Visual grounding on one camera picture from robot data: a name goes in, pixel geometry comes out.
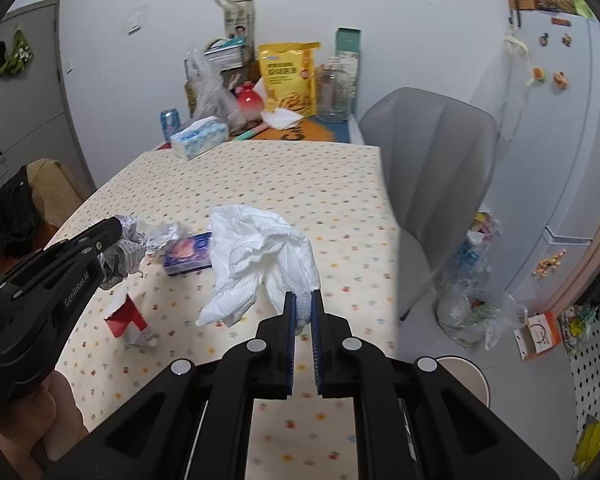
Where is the teal pink stick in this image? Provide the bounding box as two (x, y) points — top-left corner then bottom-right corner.
(230, 122), (271, 142)

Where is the wire basket with papers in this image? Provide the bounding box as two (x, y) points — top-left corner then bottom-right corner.
(202, 37), (248, 71)

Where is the orange mat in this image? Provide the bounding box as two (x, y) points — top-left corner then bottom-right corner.
(240, 117), (353, 145)

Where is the orange white carton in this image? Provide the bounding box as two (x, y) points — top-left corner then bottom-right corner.
(512, 311), (563, 362)

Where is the white tissue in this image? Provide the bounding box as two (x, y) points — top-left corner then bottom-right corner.
(196, 204), (322, 328)
(260, 107), (303, 131)

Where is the black cloth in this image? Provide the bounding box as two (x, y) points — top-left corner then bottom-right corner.
(0, 165), (48, 256)

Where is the yellow snack bag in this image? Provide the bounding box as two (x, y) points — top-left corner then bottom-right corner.
(257, 41), (322, 118)

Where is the yellow green packet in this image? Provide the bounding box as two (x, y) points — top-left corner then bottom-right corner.
(567, 305), (600, 346)

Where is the clear glass jar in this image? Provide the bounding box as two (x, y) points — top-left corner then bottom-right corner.
(316, 62), (355, 123)

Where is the dotted cream tablecloth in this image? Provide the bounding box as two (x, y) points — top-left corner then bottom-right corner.
(45, 139), (401, 480)

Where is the yellow green carton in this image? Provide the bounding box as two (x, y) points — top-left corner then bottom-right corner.
(184, 80), (201, 121)

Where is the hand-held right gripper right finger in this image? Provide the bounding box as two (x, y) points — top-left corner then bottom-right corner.
(310, 289), (573, 480)

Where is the clear bag of bottles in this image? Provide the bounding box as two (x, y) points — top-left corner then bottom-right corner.
(435, 235), (496, 348)

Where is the purple packet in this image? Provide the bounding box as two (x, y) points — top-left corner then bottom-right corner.
(162, 231), (216, 277)

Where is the yellow plastic item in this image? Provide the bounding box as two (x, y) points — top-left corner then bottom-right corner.
(572, 420), (600, 471)

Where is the white bag of packaging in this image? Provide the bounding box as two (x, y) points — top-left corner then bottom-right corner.
(467, 210), (503, 261)

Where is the green hanging cloth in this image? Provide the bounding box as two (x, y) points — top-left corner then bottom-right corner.
(0, 27), (33, 78)

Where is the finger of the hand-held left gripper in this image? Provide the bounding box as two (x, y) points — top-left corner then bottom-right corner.
(0, 215), (126, 292)

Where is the beige paper bag with handles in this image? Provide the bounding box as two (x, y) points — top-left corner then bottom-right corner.
(215, 0), (257, 61)

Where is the gold figures fridge magnet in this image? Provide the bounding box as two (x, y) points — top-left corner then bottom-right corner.
(531, 250), (566, 277)

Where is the white refrigerator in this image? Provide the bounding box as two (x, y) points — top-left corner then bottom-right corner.
(472, 7), (600, 311)

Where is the red white cigarette pack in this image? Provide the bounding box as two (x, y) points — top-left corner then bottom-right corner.
(104, 294), (160, 350)

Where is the white hanging bag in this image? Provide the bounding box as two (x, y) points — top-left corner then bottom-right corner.
(480, 25), (531, 141)

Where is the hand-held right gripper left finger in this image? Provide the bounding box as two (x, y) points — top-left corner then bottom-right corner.
(45, 290), (298, 480)

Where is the grey cabinet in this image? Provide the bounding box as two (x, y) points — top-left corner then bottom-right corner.
(0, 0), (98, 191)

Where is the blue white tissue box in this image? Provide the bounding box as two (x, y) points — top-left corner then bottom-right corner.
(170, 115), (230, 161)

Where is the white wall switch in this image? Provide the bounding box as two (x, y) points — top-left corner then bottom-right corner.
(126, 7), (146, 36)

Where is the tall green box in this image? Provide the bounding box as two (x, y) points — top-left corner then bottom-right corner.
(335, 27), (363, 111)

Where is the beige waste bin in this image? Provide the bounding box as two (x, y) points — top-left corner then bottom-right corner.
(432, 355), (491, 411)

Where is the patterned wrapper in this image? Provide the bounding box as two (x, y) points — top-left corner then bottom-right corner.
(99, 214), (148, 291)

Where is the crumpled clear plastic bag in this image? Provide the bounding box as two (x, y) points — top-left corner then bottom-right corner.
(186, 47), (241, 126)

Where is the red round vase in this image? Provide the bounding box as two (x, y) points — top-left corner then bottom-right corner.
(234, 82), (265, 121)

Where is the blue drink can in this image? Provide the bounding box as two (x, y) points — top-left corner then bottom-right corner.
(159, 107), (182, 143)

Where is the grey upholstered chair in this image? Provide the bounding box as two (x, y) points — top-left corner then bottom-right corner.
(358, 86), (498, 321)

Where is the empty clear plastic bag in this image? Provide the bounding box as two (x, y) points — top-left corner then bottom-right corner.
(480, 290), (526, 351)

